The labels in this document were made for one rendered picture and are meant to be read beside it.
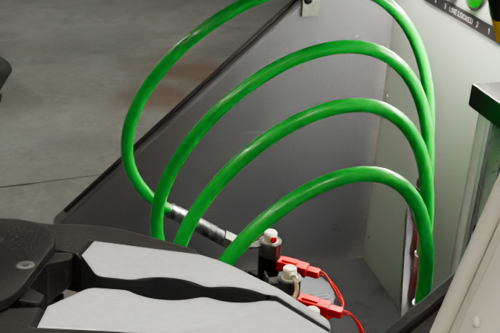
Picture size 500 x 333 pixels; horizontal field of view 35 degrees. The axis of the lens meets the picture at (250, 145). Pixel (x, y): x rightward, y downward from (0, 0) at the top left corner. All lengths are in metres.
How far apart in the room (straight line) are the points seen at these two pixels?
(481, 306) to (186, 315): 0.38
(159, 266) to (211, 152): 0.99
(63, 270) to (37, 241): 0.01
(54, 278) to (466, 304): 0.40
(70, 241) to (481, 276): 0.38
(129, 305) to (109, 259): 0.03
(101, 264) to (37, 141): 3.57
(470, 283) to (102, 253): 0.39
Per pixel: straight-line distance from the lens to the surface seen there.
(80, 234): 0.31
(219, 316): 0.25
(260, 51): 1.22
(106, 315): 0.25
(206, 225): 0.95
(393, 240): 1.33
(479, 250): 0.62
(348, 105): 0.75
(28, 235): 0.30
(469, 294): 0.63
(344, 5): 1.24
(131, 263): 0.28
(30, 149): 3.77
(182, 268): 0.28
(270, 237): 0.98
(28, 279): 0.27
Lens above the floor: 1.62
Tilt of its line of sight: 25 degrees down
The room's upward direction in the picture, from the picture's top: 3 degrees clockwise
